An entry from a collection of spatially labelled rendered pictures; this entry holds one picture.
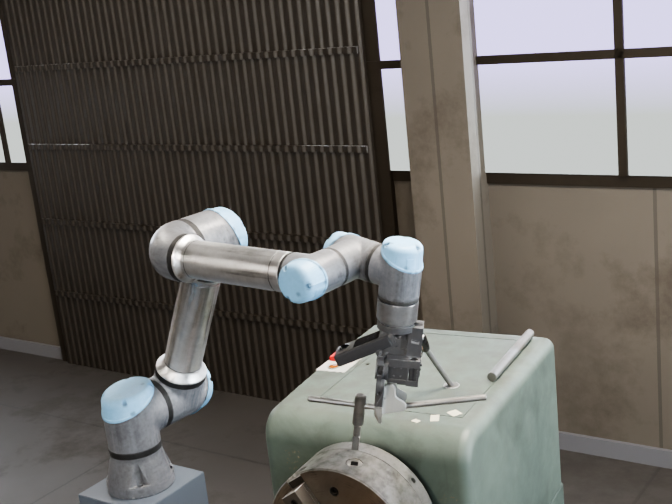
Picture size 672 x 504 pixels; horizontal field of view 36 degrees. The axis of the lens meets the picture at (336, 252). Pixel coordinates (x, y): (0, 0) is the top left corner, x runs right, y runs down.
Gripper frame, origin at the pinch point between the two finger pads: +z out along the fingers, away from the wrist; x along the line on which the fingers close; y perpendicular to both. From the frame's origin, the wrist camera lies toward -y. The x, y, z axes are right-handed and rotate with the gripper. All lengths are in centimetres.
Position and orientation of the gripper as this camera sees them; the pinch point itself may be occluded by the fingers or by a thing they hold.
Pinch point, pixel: (376, 415)
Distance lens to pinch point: 199.8
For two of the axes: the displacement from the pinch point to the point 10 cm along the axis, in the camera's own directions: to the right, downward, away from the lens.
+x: 1.1, -3.4, 9.4
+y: 9.9, 1.0, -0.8
